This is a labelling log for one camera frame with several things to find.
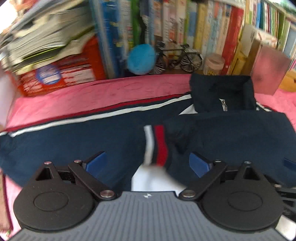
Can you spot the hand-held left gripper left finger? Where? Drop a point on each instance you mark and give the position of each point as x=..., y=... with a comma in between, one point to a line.
x=96, y=162

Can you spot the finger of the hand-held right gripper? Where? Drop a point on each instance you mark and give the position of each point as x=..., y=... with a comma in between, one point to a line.
x=290, y=163

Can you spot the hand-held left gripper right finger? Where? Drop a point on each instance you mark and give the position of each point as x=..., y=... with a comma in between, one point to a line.
x=198, y=164

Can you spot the navy white jacket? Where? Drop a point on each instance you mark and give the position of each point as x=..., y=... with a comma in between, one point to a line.
x=69, y=143

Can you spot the pink rabbit print towel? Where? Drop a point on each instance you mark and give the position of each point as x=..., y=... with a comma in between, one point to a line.
x=81, y=92

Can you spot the shiny pink box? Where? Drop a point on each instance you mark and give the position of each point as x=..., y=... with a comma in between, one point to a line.
x=269, y=69

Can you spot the red plastic crate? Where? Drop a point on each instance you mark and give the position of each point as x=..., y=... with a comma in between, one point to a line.
x=69, y=69

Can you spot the clear plastic jar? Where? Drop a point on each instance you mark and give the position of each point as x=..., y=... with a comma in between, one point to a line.
x=214, y=64

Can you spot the black model bicycle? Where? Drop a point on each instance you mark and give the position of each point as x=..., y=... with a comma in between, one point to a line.
x=191, y=61

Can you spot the white board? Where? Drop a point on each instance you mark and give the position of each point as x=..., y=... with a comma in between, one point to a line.
x=5, y=97

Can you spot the blue plush ball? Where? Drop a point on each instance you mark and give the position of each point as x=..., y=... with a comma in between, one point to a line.
x=141, y=59

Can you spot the white printed carton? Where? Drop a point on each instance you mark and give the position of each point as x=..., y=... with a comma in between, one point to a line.
x=249, y=37

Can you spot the stack of magazines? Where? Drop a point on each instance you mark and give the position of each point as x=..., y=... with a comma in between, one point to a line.
x=41, y=39

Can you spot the row of children's books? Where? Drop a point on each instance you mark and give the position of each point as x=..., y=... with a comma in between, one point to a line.
x=268, y=14
x=208, y=27

